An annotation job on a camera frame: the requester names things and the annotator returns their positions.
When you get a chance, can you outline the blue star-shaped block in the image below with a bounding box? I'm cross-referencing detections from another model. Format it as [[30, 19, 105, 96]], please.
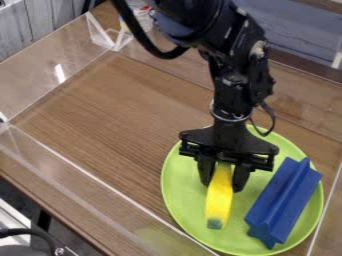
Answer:
[[245, 157, 322, 249]]

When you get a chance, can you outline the yellow toy banana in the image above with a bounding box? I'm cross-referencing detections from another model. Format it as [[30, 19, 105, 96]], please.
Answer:
[[205, 163, 234, 230]]

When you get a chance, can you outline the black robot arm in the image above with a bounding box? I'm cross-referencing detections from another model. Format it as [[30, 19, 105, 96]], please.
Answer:
[[150, 0, 280, 192]]

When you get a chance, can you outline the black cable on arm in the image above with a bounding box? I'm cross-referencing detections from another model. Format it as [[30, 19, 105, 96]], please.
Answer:
[[111, 0, 278, 138]]

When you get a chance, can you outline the clear acrylic enclosure wall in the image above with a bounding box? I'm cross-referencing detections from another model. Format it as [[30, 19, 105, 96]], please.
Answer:
[[0, 11, 342, 256]]

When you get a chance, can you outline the green plate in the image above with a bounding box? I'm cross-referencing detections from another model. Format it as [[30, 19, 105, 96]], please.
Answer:
[[161, 123, 326, 256]]

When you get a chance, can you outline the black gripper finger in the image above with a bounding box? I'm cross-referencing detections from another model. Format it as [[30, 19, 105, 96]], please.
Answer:
[[233, 163, 252, 193], [198, 155, 217, 186]]

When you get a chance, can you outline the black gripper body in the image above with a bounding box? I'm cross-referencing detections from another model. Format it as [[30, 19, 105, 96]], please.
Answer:
[[179, 108, 280, 172]]

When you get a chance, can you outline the black cable lower left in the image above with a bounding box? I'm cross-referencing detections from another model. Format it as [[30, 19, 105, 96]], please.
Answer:
[[0, 227, 58, 256]]

